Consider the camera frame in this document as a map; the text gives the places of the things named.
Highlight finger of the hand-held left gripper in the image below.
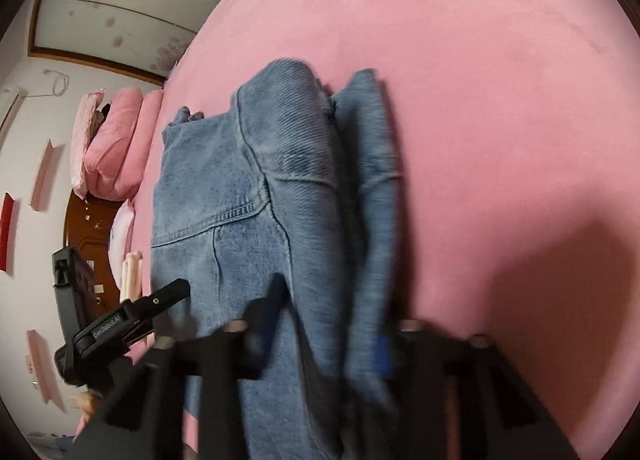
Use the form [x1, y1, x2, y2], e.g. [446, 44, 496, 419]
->
[145, 279, 192, 317]

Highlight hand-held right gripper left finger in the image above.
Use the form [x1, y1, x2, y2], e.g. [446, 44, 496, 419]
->
[72, 273, 288, 460]

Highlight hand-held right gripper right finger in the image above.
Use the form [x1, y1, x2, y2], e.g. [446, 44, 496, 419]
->
[372, 317, 581, 460]

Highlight blue denim jacket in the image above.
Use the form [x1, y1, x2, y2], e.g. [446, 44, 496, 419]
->
[150, 58, 403, 460]

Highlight person's left hand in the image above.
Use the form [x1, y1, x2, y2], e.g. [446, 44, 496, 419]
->
[75, 387, 103, 428]

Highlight folded white towel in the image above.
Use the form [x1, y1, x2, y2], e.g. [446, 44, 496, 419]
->
[120, 250, 145, 302]

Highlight white printed pillow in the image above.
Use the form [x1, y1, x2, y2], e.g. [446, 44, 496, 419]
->
[109, 200, 136, 291]

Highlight wooden headboard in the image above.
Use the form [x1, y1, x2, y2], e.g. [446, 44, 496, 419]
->
[62, 190, 126, 306]

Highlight folded pink quilt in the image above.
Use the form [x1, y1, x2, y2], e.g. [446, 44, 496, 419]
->
[82, 87, 166, 201]

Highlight pink pillow with lace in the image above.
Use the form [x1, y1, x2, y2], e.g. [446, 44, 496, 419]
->
[70, 88, 106, 198]

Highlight white air conditioner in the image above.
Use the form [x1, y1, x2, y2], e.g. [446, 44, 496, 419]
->
[0, 84, 26, 141]

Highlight floral wardrobe doors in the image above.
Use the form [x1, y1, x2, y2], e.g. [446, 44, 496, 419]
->
[27, 0, 281, 86]

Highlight pink wall shelf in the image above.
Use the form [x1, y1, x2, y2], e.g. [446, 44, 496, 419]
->
[31, 139, 63, 213]
[25, 329, 68, 413]

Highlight red wall shelf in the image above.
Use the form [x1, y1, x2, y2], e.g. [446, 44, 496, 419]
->
[0, 191, 18, 273]

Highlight white wall cable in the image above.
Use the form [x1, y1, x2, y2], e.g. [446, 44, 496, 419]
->
[42, 68, 71, 98]

